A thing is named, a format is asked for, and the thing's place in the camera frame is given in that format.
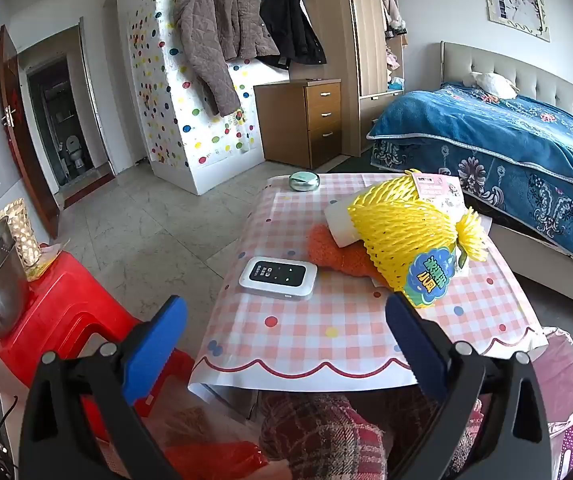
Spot blue floral blanket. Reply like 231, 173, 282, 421
367, 82, 573, 271

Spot pink checkered tablecloth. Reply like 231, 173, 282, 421
188, 172, 550, 398

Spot polka dot covered cabinet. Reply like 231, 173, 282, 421
126, 0, 292, 196

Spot white pocket router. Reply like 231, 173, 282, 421
238, 256, 318, 302

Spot red plastic stool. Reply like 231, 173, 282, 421
0, 251, 194, 441

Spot yellow foam fruit net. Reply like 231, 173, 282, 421
347, 169, 488, 308

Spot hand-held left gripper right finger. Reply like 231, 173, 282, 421
385, 292, 552, 480

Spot gold woven basket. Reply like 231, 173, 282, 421
0, 198, 43, 281

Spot white milk carton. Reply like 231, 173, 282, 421
324, 200, 367, 248

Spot large framed wall poster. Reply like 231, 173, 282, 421
481, 0, 551, 43

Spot round green tin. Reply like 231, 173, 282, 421
289, 171, 320, 192

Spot red plaid clothing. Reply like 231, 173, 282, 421
259, 392, 482, 480

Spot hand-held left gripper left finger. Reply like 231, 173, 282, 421
19, 295, 190, 480

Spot pink waste bin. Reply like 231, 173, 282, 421
531, 327, 573, 480

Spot black hooded jacket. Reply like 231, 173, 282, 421
258, 0, 327, 71

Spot pink paper tag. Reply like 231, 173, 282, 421
414, 174, 465, 211

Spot wooden wardrobe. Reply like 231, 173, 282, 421
272, 0, 410, 158

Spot wooden three-drawer nightstand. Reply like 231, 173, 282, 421
253, 78, 343, 171

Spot grey upholstered bed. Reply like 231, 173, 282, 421
367, 40, 573, 306

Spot pink hanging clothes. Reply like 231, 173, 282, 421
377, 0, 408, 72

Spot white toilet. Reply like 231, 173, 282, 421
65, 134, 84, 168

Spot orange knitted glove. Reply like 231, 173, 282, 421
307, 223, 392, 281

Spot red plastic bag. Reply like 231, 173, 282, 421
164, 442, 270, 480

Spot dark red wooden door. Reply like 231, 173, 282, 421
0, 25, 62, 241

